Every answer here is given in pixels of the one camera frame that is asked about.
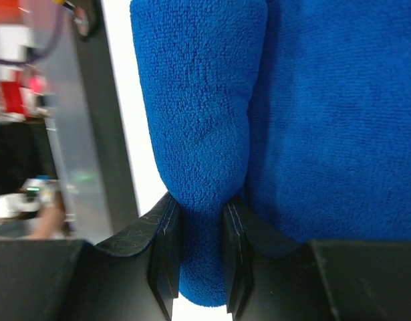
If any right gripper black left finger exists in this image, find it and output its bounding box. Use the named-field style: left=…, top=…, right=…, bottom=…
left=61, top=193, right=181, bottom=320

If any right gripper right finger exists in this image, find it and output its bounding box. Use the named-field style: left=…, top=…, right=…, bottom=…
left=223, top=197, right=338, bottom=320

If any blue towel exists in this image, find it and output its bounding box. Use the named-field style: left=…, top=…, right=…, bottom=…
left=130, top=1, right=411, bottom=307

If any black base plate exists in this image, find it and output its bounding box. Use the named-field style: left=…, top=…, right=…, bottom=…
left=74, top=1, right=138, bottom=242

